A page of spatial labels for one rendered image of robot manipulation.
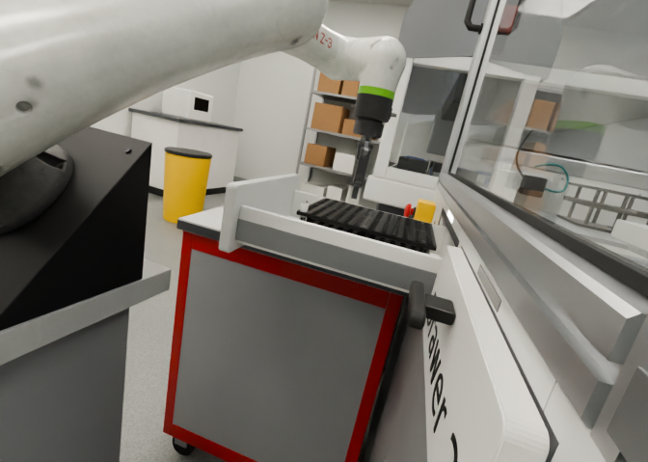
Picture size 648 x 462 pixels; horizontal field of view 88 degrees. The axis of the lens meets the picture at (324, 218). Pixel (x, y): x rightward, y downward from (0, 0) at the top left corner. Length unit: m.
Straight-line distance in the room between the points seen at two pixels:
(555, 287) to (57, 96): 0.35
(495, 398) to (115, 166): 0.49
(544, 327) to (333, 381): 0.74
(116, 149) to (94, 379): 0.36
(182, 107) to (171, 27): 3.93
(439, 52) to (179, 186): 2.43
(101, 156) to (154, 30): 0.24
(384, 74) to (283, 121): 4.54
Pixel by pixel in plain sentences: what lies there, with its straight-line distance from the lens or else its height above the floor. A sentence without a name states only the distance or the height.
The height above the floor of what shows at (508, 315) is 0.94.
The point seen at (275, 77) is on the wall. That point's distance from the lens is 5.53.
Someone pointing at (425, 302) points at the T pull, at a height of 0.91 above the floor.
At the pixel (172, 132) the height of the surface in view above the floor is 0.74.
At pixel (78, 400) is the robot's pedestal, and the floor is 0.57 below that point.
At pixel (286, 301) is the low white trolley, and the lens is 0.83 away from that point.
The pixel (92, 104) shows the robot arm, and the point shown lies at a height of 1.01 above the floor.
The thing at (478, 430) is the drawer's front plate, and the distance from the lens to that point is 0.20.
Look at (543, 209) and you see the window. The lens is 0.29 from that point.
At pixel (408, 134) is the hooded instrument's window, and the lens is 1.41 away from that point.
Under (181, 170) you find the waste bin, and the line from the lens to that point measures 3.19.
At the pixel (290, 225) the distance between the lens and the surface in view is 0.51.
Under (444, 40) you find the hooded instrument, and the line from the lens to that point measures 1.45.
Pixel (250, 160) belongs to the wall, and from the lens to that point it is 5.64.
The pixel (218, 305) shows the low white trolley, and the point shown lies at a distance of 0.93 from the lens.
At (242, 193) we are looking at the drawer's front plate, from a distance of 0.54.
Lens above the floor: 1.02
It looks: 14 degrees down
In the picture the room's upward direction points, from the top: 12 degrees clockwise
